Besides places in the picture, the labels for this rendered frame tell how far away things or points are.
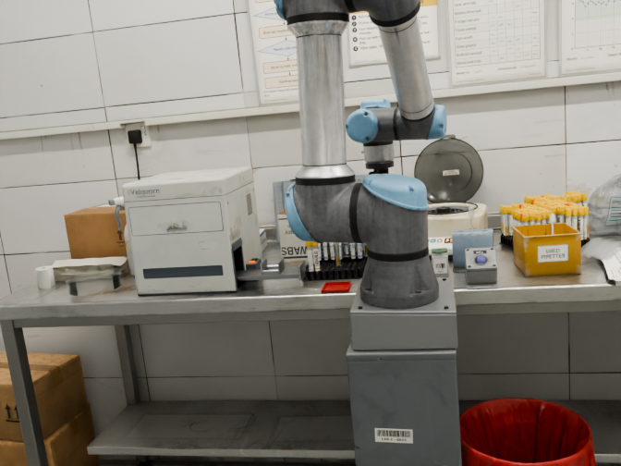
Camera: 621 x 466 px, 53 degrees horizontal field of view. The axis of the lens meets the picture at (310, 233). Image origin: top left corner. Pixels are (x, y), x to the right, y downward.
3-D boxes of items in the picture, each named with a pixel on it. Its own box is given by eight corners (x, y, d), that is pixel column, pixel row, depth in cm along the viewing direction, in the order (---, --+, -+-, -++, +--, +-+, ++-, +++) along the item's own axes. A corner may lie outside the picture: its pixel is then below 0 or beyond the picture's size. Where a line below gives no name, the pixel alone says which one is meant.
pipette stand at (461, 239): (453, 272, 161) (450, 234, 160) (456, 265, 168) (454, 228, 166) (493, 272, 158) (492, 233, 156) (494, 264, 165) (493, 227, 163)
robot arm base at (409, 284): (431, 312, 112) (429, 258, 110) (350, 306, 118) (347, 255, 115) (444, 284, 126) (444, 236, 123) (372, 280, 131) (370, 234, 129)
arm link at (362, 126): (390, 107, 137) (401, 105, 147) (341, 109, 141) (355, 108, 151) (392, 143, 139) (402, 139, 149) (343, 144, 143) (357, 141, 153)
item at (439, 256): (432, 278, 158) (431, 252, 157) (432, 273, 162) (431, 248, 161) (449, 277, 157) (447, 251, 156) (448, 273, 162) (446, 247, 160)
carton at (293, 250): (280, 263, 189) (274, 214, 186) (298, 241, 216) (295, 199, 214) (361, 259, 184) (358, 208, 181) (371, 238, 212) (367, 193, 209)
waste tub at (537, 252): (524, 277, 151) (523, 237, 149) (512, 263, 164) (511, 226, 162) (582, 274, 150) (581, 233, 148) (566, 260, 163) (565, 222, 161)
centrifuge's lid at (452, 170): (411, 137, 200) (417, 138, 207) (415, 215, 201) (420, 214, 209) (481, 131, 192) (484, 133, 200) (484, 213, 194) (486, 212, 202)
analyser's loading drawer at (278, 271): (224, 285, 163) (222, 265, 162) (232, 277, 170) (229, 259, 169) (301, 281, 159) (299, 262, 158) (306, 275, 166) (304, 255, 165)
